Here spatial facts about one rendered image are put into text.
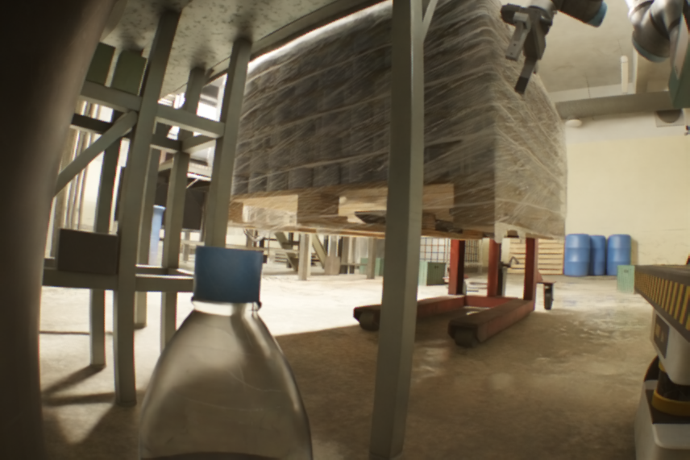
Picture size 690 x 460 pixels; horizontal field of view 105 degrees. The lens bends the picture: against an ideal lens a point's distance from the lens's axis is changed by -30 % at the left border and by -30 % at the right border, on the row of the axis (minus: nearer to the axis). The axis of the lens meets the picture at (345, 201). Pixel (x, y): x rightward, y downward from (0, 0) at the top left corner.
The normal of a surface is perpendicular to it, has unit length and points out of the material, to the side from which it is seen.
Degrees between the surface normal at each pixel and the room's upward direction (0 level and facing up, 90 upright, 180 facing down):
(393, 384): 90
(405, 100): 90
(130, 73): 90
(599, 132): 90
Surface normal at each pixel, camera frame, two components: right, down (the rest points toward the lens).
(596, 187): -0.64, -0.14
